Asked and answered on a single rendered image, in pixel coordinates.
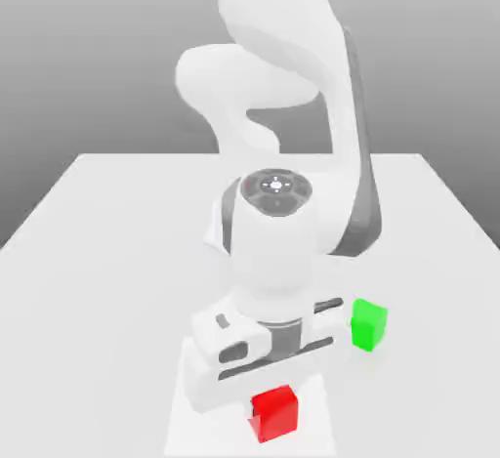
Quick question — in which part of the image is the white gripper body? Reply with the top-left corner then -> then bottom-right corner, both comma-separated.
187,324 -> 355,415

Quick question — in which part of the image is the small red cube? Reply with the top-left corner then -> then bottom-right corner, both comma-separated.
247,384 -> 300,444

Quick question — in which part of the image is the small green cube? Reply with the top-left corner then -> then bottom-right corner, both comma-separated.
350,297 -> 390,354

